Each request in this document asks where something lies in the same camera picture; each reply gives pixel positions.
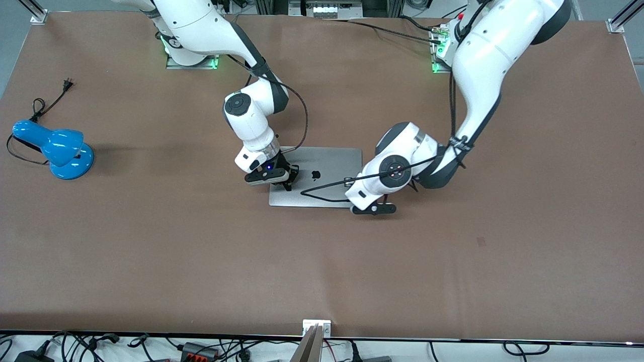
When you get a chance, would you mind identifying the thick black table cable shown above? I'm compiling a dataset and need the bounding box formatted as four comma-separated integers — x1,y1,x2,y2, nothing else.
400,15,441,32

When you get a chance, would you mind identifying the aluminium camera mount profile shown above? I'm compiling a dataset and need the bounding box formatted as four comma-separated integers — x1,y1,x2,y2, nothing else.
289,324,323,362

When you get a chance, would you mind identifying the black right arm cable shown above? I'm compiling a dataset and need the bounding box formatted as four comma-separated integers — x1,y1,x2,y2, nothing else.
226,54,309,152

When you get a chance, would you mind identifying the thin black table cable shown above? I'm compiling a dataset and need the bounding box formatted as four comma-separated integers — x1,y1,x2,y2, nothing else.
347,19,443,45

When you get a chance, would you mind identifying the black floor cable tangle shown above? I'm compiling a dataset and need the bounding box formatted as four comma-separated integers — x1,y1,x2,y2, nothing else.
50,331,151,362

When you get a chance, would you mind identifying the white power strip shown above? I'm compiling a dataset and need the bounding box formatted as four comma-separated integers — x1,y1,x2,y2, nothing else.
289,0,363,20

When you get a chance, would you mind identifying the black lamp power cable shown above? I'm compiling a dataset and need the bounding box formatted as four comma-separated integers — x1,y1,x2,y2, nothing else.
6,78,75,166

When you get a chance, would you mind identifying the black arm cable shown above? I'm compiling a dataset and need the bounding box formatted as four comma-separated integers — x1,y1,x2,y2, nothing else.
300,65,476,204
226,54,309,152

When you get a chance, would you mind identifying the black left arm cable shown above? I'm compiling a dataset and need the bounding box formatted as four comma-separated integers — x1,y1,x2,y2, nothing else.
300,65,476,204

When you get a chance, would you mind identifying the white table edge bracket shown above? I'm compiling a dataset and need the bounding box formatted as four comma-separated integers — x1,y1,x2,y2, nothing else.
302,319,332,336

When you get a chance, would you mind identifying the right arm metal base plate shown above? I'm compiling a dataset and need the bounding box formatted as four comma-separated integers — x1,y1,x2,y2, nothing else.
166,53,219,70

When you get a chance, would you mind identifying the black power adapter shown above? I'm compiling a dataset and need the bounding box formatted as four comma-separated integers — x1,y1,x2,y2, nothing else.
14,347,55,362

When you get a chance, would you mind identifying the silver laptop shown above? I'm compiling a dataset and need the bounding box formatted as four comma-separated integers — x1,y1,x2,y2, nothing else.
268,146,363,209

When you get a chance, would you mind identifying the blue desk lamp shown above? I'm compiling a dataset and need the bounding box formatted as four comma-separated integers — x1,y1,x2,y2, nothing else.
12,120,95,180

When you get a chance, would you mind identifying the red and black device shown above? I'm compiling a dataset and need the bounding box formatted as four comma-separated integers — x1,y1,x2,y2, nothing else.
180,342,220,360

